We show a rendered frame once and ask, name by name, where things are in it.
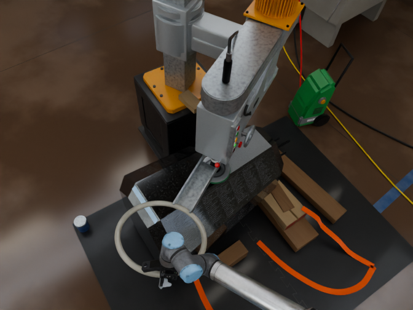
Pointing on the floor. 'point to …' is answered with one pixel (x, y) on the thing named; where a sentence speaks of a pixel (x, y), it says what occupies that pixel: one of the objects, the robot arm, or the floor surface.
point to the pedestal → (163, 121)
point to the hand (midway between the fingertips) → (160, 282)
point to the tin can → (82, 224)
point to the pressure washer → (315, 95)
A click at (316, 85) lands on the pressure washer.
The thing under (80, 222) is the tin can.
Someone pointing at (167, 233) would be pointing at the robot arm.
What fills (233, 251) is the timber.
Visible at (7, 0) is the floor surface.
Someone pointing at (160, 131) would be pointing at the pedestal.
